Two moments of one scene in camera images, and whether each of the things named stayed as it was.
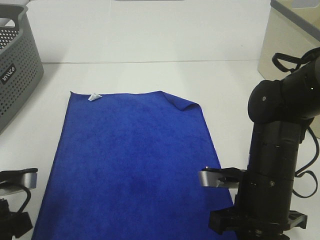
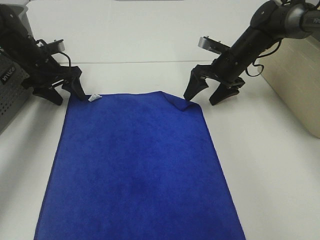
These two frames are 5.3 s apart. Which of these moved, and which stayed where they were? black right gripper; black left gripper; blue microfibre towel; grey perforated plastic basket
Moved: black right gripper; black left gripper
Stayed: grey perforated plastic basket; blue microfibre towel
